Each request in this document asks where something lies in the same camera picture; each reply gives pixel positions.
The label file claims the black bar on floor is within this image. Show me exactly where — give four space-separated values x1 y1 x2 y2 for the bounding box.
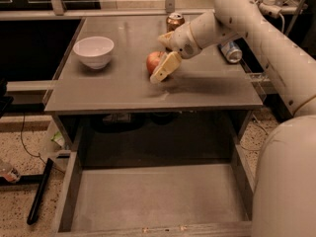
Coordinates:
27 158 53 225

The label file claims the black cable on floor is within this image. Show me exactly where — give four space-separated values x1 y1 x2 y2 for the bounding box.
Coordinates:
19 113 47 166

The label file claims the red apple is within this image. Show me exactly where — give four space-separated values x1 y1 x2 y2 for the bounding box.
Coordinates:
146 51 165 74

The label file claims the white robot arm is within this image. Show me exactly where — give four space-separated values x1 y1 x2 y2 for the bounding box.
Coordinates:
150 0 316 237

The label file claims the white ceramic bowl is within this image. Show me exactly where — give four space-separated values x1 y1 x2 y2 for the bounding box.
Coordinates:
73 37 115 70

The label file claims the blue soda can lying down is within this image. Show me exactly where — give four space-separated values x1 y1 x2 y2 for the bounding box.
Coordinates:
218 41 243 64

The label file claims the open grey top drawer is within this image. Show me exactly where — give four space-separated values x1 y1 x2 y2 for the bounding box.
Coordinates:
52 112 254 237

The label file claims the white knob device with cable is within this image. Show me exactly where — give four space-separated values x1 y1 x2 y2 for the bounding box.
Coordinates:
259 0 285 33

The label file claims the grey cabinet counter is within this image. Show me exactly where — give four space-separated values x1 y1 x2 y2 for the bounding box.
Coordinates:
45 17 262 150

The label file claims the upright gold soda can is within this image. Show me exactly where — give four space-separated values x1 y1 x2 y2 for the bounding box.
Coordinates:
166 12 185 32

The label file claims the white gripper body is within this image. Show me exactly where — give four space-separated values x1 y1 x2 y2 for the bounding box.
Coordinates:
170 23 201 59

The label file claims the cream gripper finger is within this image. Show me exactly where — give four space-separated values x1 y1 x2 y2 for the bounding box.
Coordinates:
150 51 182 84
158 31 174 50

